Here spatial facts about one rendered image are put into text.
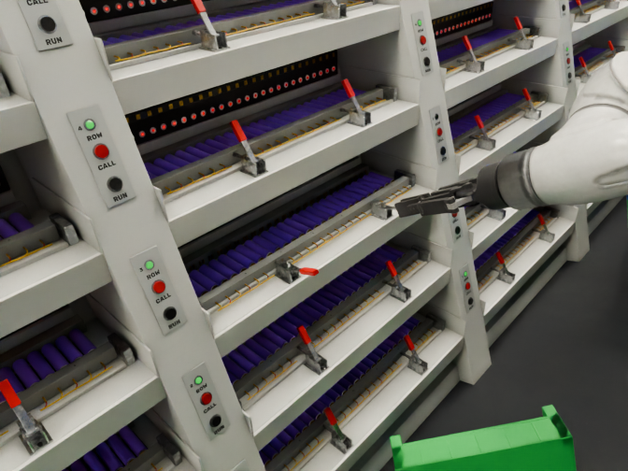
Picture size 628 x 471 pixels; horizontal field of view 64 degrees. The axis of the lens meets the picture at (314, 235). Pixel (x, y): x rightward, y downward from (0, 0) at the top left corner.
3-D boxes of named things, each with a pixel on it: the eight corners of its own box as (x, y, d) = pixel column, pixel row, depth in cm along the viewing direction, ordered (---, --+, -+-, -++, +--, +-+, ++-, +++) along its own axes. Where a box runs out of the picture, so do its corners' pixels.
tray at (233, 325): (435, 207, 114) (437, 169, 108) (219, 360, 78) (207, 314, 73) (365, 183, 126) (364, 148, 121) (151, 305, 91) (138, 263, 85)
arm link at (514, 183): (566, 192, 79) (531, 198, 84) (547, 137, 77) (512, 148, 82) (541, 215, 74) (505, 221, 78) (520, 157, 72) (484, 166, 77)
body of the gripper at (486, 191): (506, 215, 78) (457, 223, 85) (530, 194, 83) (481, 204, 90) (489, 170, 77) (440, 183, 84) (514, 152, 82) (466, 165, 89)
